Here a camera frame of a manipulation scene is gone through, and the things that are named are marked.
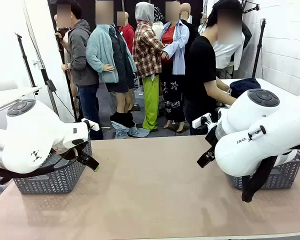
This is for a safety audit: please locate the clothes heap on floor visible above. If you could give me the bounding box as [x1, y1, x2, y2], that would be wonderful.
[109, 111, 151, 140]

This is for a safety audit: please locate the person's left forearm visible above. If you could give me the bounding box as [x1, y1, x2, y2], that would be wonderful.
[216, 77, 231, 92]

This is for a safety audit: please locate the mannequin in teal fleece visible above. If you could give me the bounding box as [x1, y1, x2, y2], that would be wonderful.
[85, 0, 138, 128]

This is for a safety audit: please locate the mannequin in plaid shirt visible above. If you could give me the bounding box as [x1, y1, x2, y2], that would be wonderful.
[132, 1, 166, 132]

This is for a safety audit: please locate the white table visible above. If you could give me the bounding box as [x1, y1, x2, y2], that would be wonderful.
[218, 77, 300, 98]

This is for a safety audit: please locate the mannequin in dark coat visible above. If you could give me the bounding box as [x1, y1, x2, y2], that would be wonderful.
[241, 21, 253, 51]

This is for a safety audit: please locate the person's right forearm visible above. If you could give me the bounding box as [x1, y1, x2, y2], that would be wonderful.
[204, 79, 237, 106]

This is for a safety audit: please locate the mannequin in blue shirt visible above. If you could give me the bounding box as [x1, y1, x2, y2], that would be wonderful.
[159, 1, 191, 133]

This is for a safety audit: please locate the thin black tripod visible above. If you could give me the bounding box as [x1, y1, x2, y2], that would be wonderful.
[14, 32, 38, 88]

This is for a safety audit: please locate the mannequin in red shirt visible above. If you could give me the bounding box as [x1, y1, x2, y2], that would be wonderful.
[117, 11, 136, 55]

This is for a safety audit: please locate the black tripod stand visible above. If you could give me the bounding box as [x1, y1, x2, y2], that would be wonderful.
[251, 17, 267, 80]

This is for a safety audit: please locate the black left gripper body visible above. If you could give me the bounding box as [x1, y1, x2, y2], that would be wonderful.
[76, 142, 94, 164]

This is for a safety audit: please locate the black double pole stand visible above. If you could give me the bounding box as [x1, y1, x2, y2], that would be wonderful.
[54, 32, 79, 123]

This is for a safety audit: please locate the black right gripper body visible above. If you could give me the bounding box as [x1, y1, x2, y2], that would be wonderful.
[204, 126, 220, 152]

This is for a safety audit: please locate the grey plastic woven basket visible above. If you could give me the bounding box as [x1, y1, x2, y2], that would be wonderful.
[12, 139, 93, 195]
[227, 151, 300, 191]

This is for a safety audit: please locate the person in black t-shirt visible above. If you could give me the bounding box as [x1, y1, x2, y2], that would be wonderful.
[183, 0, 243, 136]

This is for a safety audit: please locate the mannequin in black jacket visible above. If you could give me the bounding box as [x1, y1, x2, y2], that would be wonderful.
[179, 2, 200, 76]

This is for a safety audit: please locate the grey light stand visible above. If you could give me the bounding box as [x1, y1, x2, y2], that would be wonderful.
[22, 0, 61, 118]

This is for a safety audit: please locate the man in grey hoodie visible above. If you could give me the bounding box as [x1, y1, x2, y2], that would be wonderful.
[53, 0, 105, 141]

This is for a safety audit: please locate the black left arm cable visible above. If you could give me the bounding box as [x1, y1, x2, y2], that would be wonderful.
[0, 147, 81, 186]

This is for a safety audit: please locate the mannequin in white jacket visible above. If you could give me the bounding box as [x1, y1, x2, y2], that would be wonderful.
[212, 32, 246, 71]

